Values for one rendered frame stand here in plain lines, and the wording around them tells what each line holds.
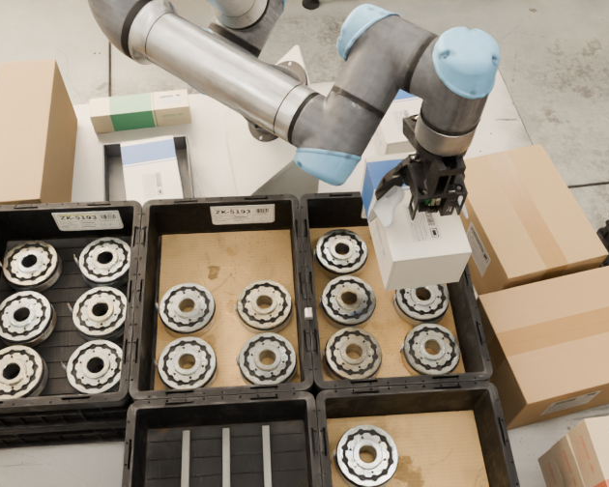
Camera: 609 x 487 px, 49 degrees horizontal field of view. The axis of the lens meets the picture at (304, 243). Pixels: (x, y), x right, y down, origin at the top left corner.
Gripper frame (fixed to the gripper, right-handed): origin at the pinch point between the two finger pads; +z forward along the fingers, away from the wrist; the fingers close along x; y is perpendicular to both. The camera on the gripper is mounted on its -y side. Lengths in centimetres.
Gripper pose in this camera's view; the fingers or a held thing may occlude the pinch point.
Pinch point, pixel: (413, 212)
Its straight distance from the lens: 107.1
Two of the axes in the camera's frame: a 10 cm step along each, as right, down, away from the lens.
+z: -0.3, 5.3, 8.4
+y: 1.5, 8.4, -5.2
